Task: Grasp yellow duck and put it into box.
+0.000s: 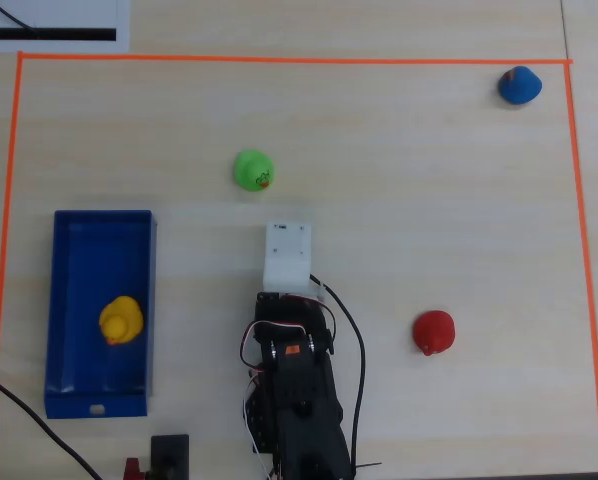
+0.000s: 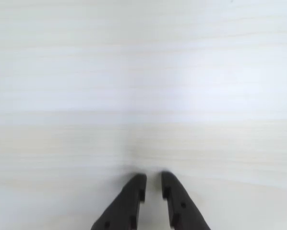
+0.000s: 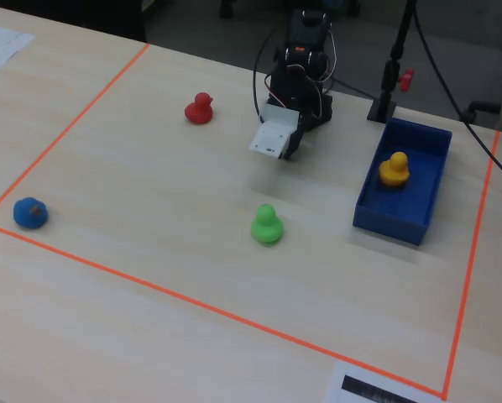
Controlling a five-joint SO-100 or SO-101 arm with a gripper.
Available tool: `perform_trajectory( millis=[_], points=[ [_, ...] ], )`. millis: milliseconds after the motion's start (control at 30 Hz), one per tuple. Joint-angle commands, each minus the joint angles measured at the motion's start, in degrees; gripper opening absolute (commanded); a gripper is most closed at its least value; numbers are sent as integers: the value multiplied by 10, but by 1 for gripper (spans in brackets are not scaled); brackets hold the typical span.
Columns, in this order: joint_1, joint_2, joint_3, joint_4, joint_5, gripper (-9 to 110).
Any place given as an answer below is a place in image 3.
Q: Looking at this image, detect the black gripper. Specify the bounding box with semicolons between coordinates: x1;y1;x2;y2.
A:
265;66;322;161

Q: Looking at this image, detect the yellow rubber duck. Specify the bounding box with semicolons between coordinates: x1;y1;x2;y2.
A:
378;151;411;188

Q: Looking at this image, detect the green rubber duck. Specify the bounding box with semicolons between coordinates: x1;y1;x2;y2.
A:
250;204;285;246

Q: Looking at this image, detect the red rubber duck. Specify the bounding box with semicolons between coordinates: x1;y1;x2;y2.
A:
184;92;215;126

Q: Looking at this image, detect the blue plastic box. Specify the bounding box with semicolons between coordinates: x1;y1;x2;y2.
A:
352;117;453;247

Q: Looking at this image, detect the blue rubber duck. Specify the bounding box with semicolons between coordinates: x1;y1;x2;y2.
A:
13;196;50;230

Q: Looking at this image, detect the black chair base leg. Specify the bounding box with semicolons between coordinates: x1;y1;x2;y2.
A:
464;100;502;125

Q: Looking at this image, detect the orange tape outline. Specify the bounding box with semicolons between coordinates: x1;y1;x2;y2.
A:
0;43;500;400

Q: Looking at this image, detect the white paper with black bar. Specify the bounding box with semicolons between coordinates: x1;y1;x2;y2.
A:
324;360;445;403

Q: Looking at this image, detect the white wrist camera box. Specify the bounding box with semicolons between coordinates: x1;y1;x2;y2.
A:
248;103;301;160

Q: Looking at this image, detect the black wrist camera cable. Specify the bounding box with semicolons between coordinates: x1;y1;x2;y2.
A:
253;24;277;125

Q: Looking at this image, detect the thin black base cable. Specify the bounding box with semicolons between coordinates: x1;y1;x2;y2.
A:
331;77;380;102

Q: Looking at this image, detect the black camera stand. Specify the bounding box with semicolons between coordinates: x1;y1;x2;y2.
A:
367;0;420;123

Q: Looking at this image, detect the long black stand cable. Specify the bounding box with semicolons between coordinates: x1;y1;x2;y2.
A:
412;0;502;189

